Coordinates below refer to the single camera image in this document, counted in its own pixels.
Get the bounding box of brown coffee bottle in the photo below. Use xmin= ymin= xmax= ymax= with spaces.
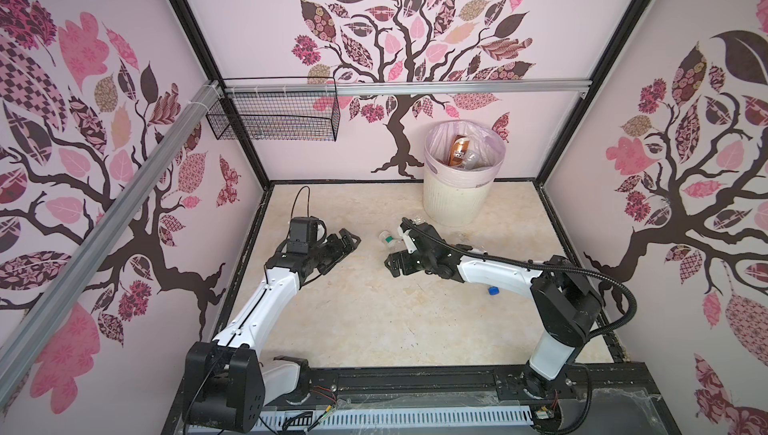
xmin=448 ymin=135 xmax=471 ymax=167

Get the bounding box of clear bottle green label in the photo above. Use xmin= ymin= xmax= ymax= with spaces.
xmin=378 ymin=230 xmax=406 ymax=252

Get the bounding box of clear bottle red cap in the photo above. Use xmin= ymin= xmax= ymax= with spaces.
xmin=462 ymin=151 xmax=485 ymax=170

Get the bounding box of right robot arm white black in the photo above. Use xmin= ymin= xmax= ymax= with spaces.
xmin=384 ymin=218 xmax=603 ymax=399

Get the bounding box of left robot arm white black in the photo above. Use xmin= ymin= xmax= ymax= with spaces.
xmin=182 ymin=229 xmax=361 ymax=433

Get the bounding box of white bin with purple liner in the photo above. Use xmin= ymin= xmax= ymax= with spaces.
xmin=423 ymin=120 xmax=506 ymax=227

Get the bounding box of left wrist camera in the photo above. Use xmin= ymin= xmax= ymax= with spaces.
xmin=286 ymin=216 xmax=327 ymax=255

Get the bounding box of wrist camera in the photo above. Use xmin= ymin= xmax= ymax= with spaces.
xmin=398 ymin=217 xmax=417 ymax=254
xmin=286 ymin=216 xmax=327 ymax=255

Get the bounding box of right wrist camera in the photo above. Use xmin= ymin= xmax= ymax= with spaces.
xmin=398 ymin=217 xmax=417 ymax=254

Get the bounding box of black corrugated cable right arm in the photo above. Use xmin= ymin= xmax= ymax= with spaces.
xmin=400 ymin=217 xmax=638 ymax=341

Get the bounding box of black wire basket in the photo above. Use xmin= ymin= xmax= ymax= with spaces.
xmin=206 ymin=75 xmax=341 ymax=142

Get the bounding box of white slotted cable duct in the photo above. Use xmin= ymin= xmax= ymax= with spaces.
xmin=249 ymin=406 xmax=533 ymax=434

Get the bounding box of aluminium rail back wall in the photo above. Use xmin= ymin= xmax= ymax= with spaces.
xmin=225 ymin=78 xmax=592 ymax=96

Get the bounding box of aluminium rail wall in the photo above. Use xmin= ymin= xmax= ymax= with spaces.
xmin=225 ymin=78 xmax=592 ymax=96
xmin=0 ymin=82 xmax=223 ymax=400

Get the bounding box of aluminium rail left wall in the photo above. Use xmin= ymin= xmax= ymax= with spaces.
xmin=0 ymin=82 xmax=223 ymax=400

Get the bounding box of black base frame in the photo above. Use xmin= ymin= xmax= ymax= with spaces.
xmin=163 ymin=344 xmax=680 ymax=434

